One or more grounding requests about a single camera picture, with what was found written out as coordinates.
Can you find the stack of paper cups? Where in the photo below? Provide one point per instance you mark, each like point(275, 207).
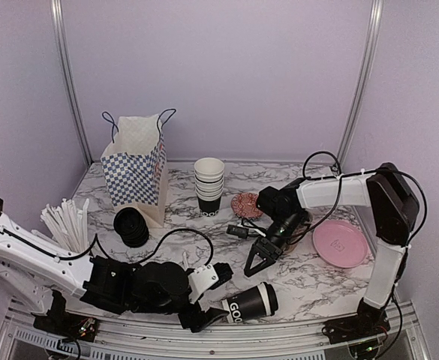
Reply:
point(209, 184)

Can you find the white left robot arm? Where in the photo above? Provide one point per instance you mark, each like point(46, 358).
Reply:
point(42, 274)

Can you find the stack of black lids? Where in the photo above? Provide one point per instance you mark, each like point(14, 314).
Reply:
point(131, 227)

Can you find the right aluminium frame post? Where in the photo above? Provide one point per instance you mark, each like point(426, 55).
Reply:
point(365, 70)

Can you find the red patterned ceramic bowl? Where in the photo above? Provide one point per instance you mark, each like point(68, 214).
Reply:
point(244, 205)

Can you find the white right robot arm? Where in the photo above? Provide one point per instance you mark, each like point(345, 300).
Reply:
point(385, 190)

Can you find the aluminium frame post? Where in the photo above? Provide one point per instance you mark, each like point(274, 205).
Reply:
point(67, 74)
point(365, 70)

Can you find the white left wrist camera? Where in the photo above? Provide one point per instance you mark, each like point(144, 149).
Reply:
point(200, 280)

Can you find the bundle of white straws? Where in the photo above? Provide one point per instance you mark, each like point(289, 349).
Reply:
point(68, 225)

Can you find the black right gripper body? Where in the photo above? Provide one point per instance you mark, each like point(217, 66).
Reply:
point(290, 223)

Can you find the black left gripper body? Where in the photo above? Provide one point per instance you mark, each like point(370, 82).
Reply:
point(135, 307)

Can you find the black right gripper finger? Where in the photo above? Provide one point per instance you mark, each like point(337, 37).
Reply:
point(257, 261)
point(266, 249)

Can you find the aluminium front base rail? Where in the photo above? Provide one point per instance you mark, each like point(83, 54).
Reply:
point(132, 337)

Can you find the pink round plate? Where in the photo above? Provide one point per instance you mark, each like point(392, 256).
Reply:
point(340, 244)

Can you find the black paper coffee cup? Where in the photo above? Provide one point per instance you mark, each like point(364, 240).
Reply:
point(247, 305)

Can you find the checkered paper takeout bag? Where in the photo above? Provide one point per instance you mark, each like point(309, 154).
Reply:
point(135, 165)

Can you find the left aluminium frame post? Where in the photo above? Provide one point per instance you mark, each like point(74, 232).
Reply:
point(67, 74)

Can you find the black plastic cup lid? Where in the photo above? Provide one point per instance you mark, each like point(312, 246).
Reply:
point(269, 298)

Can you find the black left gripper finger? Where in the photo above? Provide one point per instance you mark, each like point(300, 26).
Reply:
point(224, 273)
point(195, 319)

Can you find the brown cardboard cup carrier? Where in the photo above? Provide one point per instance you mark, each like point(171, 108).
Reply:
point(299, 233)

